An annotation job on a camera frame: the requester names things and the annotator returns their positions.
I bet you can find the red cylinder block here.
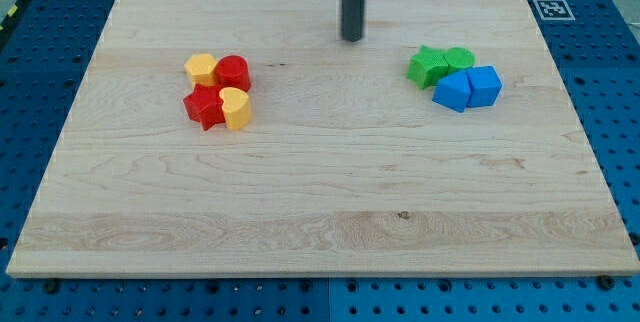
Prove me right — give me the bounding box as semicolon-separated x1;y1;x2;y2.
214;55;251;92

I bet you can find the white fiducial marker tag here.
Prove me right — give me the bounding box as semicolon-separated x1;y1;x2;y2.
533;0;575;21

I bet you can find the black bolt front left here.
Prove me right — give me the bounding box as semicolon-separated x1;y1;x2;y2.
42;279;60;295

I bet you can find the red star block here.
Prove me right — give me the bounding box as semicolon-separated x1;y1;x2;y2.
183;84;225;131

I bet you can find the blue triangle block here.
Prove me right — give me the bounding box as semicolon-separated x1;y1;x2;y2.
432;70;471;113

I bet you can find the yellow hexagon block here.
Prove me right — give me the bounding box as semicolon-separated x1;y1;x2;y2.
184;54;218;88

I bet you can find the blue cube block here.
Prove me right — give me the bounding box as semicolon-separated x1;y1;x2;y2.
466;66;502;108

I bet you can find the black bolt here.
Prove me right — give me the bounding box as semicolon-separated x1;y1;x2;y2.
42;279;60;295
596;275;616;291

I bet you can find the yellow heart block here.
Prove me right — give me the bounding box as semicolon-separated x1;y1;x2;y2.
219;87;253;130

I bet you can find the green cylinder block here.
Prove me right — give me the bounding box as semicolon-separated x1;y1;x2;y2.
444;47;475;75

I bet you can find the black bolt front right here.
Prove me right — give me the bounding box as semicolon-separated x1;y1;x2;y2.
596;275;616;291

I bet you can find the green star block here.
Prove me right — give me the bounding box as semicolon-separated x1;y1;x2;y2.
407;46;449;90

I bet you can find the light wooden board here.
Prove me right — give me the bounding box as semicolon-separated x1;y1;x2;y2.
7;0;639;278

